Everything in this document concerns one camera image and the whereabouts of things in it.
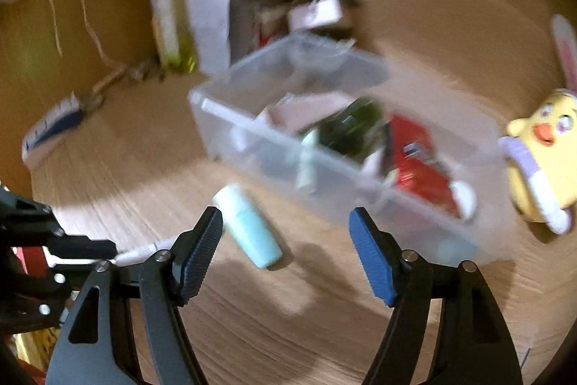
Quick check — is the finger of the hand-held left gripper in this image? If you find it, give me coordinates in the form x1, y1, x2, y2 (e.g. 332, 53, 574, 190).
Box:
0, 270, 75, 332
0, 189, 118, 261

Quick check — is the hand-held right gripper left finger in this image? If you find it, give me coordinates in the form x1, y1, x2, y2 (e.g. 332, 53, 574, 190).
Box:
45, 206, 224, 385

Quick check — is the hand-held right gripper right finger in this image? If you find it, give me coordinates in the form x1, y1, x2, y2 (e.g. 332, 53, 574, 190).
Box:
348, 207, 526, 385

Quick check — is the white slim tube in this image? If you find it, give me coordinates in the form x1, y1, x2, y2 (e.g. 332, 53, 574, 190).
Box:
113, 237, 179, 266

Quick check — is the light blue tube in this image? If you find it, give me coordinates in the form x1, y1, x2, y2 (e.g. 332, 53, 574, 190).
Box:
213, 183, 284, 269

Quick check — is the clear plastic bin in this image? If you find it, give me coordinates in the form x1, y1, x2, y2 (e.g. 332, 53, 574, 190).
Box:
188, 31, 515, 266

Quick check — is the red box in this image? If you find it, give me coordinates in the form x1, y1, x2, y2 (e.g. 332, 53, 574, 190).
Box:
383, 113, 465, 219

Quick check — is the white capped bottle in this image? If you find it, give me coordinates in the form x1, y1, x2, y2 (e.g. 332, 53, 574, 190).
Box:
451, 181, 477, 220

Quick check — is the blue and white box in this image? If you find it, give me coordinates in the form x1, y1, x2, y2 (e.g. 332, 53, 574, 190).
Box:
22, 94, 84, 167

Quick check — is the dark green bottle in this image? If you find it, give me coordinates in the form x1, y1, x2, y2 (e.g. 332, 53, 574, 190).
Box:
316, 96, 388, 162

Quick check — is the pink pouch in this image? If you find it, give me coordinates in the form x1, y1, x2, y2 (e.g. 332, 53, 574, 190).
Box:
257, 92, 357, 134

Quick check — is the bunch of keys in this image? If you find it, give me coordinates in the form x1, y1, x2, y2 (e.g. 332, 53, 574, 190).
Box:
128, 58, 163, 83

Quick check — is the yellow chick plush toy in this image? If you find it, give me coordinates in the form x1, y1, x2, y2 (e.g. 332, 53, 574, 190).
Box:
498, 14, 577, 235

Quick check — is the white cardboard box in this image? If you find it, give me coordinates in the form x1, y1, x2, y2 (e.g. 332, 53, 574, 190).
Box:
182, 0, 235, 74

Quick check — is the yellow-green spray bottle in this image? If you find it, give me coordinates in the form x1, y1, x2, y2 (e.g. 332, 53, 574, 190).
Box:
151, 0, 199, 72

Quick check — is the brown cardboard box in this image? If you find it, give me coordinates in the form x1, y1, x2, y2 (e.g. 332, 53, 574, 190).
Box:
230, 0, 361, 61

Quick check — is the wooden handle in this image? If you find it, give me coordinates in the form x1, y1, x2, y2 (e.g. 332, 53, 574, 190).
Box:
92, 67, 127, 95

